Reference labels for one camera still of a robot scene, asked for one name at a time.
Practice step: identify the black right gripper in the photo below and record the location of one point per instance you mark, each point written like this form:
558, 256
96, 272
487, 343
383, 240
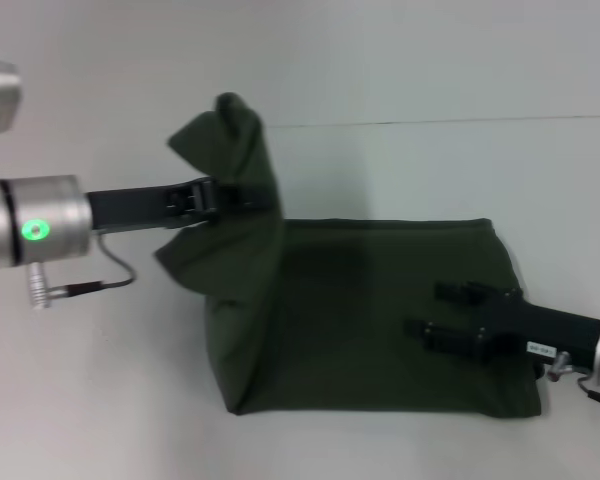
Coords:
540, 325

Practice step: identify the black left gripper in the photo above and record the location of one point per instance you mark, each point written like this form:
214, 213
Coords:
130, 207

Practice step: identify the dark green printed t-shirt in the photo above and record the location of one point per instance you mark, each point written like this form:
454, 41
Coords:
360, 310

